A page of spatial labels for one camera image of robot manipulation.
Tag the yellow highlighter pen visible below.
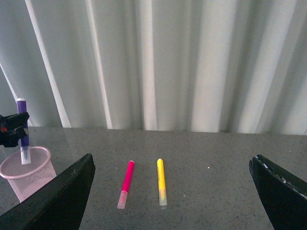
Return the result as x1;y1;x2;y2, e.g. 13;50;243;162
157;159;167;207

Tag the purple highlighter pen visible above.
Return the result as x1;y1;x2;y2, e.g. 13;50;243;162
16;98;31;165

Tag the white pleated curtain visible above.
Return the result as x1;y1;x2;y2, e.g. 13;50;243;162
0;0;307;135

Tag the pink mesh pen cup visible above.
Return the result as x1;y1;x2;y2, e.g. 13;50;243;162
0;147;57;202

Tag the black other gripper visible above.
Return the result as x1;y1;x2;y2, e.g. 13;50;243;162
0;112;30;148

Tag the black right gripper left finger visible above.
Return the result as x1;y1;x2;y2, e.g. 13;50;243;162
0;153;95;230

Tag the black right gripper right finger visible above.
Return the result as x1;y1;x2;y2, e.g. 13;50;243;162
249;155;307;230

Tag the pink highlighter pen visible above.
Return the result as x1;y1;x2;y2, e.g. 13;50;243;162
117;161;135;209

